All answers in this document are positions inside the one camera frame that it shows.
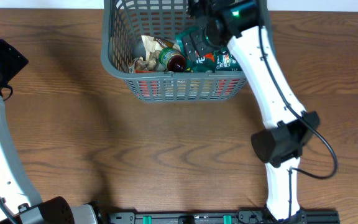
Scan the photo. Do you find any green Nescafe coffee bag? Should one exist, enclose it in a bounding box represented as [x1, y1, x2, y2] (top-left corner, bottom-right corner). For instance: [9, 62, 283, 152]
[175, 27, 242, 72]

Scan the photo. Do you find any green lidded jar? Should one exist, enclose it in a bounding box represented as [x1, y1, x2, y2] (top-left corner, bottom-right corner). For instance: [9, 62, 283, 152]
[158, 48, 186, 73]

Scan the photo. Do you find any beige brown snack pouch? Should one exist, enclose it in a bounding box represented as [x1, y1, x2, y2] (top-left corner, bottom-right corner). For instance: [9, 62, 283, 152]
[128, 35, 181, 73]

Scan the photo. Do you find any orange spaghetti pasta packet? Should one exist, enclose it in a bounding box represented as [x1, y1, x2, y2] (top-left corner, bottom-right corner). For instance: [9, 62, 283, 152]
[125, 71, 247, 102]

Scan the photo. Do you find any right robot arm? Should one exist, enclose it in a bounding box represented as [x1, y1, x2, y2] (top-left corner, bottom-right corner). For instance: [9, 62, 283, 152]
[183, 1, 319, 223]

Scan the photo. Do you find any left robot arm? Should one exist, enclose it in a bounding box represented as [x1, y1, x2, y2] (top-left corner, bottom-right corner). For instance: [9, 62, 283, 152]
[0, 40, 103, 224]

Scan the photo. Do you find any grey plastic lattice basket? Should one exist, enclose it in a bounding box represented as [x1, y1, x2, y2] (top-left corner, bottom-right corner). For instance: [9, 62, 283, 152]
[101, 0, 250, 102]

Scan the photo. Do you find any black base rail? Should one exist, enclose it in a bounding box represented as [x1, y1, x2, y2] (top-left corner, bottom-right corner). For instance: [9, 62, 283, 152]
[108, 210, 341, 224]

